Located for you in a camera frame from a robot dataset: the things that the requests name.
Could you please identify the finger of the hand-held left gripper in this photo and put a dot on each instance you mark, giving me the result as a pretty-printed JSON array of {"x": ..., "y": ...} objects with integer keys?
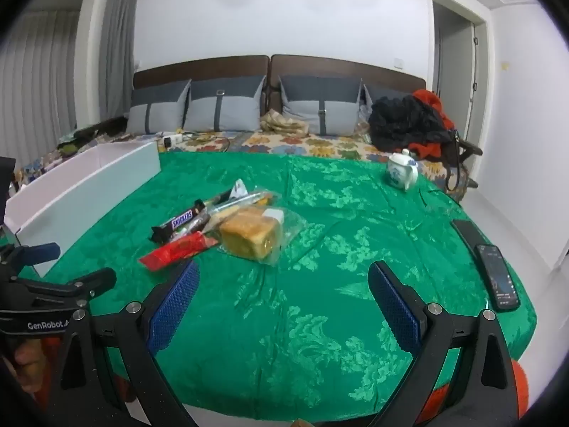
[
  {"x": 42, "y": 252},
  {"x": 84, "y": 282}
]

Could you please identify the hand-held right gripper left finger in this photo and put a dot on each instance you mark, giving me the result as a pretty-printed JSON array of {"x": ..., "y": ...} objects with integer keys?
[{"x": 175, "y": 307}]

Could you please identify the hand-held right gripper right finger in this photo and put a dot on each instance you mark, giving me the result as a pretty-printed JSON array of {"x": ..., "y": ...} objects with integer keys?
[{"x": 395, "y": 307}]

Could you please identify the red snack packet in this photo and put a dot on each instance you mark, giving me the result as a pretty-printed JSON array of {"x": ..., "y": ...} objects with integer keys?
[{"x": 178, "y": 249}]

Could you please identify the white storage box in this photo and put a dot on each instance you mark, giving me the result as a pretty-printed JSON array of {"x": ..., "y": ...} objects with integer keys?
[{"x": 89, "y": 187}]

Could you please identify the dark chocolate bar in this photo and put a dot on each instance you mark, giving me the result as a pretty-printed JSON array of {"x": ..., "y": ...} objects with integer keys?
[{"x": 180, "y": 222}]

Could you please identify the bread loaf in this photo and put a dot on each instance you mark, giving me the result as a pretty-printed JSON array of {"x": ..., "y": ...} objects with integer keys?
[{"x": 251, "y": 233}]

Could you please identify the long clear snack packet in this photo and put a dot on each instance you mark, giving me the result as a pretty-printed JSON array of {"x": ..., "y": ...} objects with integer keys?
[{"x": 231, "y": 203}]

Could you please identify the small white snack packet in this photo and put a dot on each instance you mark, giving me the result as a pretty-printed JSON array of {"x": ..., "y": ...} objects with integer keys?
[{"x": 240, "y": 187}]

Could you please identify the yellow biscuit packet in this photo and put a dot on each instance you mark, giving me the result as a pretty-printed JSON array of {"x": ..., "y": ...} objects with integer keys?
[{"x": 263, "y": 199}]

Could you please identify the person's left hand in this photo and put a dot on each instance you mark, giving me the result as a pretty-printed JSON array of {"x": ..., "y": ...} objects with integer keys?
[{"x": 29, "y": 364}]

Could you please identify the black phone with lit screen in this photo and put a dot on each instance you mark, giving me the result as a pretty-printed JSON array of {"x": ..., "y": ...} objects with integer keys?
[{"x": 498, "y": 278}]

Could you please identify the green patterned tablecloth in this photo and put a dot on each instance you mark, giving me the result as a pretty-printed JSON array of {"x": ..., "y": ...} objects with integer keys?
[{"x": 289, "y": 320}]

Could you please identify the dark cloth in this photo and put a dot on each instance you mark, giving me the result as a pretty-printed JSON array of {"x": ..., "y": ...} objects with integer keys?
[{"x": 84, "y": 135}]

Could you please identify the white patterned mug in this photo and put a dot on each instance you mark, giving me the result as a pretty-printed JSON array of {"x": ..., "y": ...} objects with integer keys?
[{"x": 401, "y": 171}]

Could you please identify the brown handbag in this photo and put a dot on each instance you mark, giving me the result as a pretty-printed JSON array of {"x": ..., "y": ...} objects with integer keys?
[{"x": 454, "y": 160}]

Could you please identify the white power strip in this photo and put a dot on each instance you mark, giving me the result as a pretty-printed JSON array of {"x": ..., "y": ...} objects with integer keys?
[{"x": 171, "y": 139}]

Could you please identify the white sheer curtain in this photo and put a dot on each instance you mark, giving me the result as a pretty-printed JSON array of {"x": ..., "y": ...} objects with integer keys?
[{"x": 40, "y": 84}]

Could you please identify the dark wooden chair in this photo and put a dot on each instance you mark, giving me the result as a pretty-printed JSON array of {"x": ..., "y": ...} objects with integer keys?
[{"x": 471, "y": 146}]

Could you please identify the grey two-tone pillow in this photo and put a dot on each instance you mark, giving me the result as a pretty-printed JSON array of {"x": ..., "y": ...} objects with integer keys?
[
  {"x": 320, "y": 106},
  {"x": 378, "y": 93},
  {"x": 153, "y": 111},
  {"x": 226, "y": 104}
]

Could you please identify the black clothes pile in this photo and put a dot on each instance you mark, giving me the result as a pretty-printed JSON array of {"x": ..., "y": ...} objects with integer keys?
[{"x": 404, "y": 122}]

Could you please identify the floral bed sheet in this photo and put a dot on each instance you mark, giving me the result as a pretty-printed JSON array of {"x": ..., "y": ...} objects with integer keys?
[{"x": 289, "y": 143}]

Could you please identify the red garment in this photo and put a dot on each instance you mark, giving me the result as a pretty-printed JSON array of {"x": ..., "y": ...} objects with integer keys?
[{"x": 429, "y": 98}]

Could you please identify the beige folded cloth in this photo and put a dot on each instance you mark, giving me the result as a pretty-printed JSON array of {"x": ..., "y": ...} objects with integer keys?
[{"x": 284, "y": 122}]

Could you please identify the grey curtain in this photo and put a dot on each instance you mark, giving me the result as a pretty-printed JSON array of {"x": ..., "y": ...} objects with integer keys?
[{"x": 118, "y": 44}]

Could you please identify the brown headboard panel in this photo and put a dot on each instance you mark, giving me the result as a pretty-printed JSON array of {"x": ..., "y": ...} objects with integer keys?
[
  {"x": 200, "y": 69},
  {"x": 346, "y": 66}
]

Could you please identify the white wall socket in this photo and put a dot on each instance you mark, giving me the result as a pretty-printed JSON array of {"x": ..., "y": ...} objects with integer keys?
[{"x": 398, "y": 63}]

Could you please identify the white door frame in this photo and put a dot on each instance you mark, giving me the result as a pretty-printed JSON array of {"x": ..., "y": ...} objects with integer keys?
[{"x": 482, "y": 75}]

